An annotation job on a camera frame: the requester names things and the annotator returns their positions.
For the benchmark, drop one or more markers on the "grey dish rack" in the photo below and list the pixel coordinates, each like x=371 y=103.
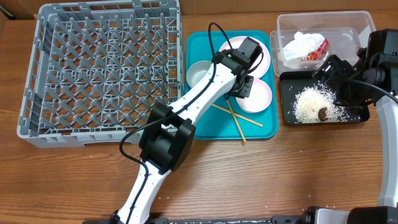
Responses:
x=98 y=68

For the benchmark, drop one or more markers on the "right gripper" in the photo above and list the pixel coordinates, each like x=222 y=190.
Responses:
x=339 y=68

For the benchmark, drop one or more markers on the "brown food scrap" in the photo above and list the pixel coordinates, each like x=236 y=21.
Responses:
x=322 y=114

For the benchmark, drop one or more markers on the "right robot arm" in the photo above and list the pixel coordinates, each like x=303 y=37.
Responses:
x=372 y=80

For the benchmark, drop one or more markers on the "white napkin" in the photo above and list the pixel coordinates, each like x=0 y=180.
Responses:
x=302 y=45

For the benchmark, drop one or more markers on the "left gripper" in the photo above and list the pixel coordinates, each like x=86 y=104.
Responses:
x=246 y=89

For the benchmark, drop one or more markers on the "white rice pile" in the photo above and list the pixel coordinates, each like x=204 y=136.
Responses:
x=306 y=103

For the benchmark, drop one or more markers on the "black tray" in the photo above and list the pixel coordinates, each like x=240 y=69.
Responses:
x=292 y=82

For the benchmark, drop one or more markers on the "clear plastic bin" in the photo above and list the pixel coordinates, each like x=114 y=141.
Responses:
x=345 y=31

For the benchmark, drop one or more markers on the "large pink plate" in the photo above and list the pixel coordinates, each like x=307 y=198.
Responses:
x=264 y=62

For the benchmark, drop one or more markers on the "teal serving tray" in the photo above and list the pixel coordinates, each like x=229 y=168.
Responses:
x=217 y=124

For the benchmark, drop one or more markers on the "grey bowl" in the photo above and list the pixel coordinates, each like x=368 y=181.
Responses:
x=197 y=71

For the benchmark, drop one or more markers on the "red snack wrapper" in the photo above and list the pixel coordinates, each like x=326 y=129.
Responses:
x=317 y=54

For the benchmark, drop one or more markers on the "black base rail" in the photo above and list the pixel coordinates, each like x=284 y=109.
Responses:
x=274 y=220

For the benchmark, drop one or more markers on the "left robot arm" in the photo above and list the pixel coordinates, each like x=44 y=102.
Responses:
x=167 y=137

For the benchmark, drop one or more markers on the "small pink bowl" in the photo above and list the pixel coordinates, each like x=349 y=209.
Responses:
x=259 y=99

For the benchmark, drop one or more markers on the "wooden chopstick with markings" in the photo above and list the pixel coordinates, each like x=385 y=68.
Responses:
x=238 y=115

